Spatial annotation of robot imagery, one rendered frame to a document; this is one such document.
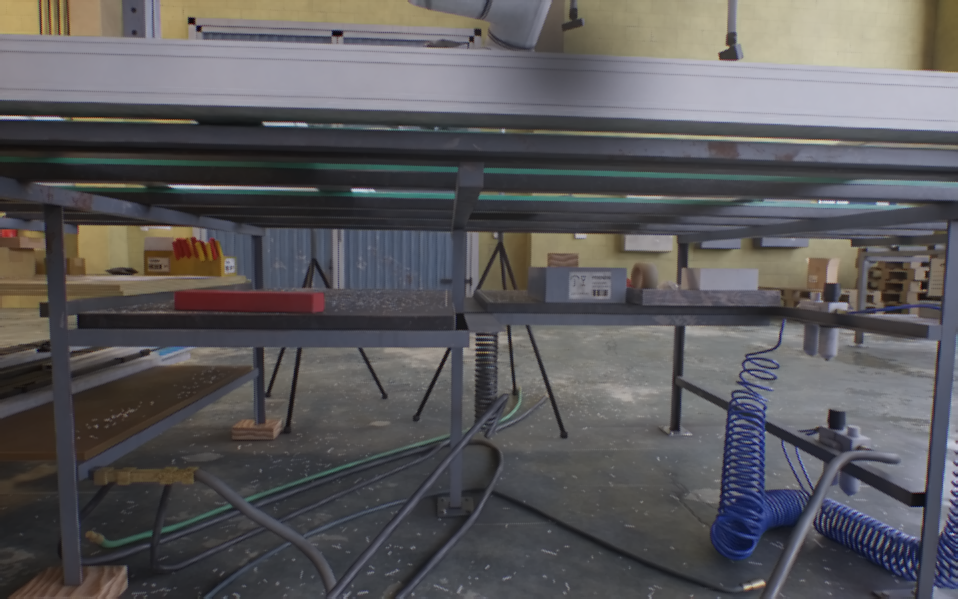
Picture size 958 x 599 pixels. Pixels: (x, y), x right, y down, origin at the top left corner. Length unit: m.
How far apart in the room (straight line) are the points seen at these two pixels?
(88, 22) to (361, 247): 4.47
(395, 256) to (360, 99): 6.53
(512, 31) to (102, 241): 7.55
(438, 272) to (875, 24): 7.64
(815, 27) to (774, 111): 9.02
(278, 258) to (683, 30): 6.77
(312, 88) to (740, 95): 0.49
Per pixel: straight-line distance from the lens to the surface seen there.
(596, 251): 7.48
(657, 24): 8.54
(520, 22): 0.91
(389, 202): 1.21
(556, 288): 1.36
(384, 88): 0.60
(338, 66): 0.62
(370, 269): 7.15
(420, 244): 7.08
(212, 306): 1.14
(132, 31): 0.71
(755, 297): 1.52
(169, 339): 1.10
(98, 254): 8.19
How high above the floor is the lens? 0.69
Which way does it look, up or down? 4 degrees down
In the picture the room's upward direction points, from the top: 1 degrees clockwise
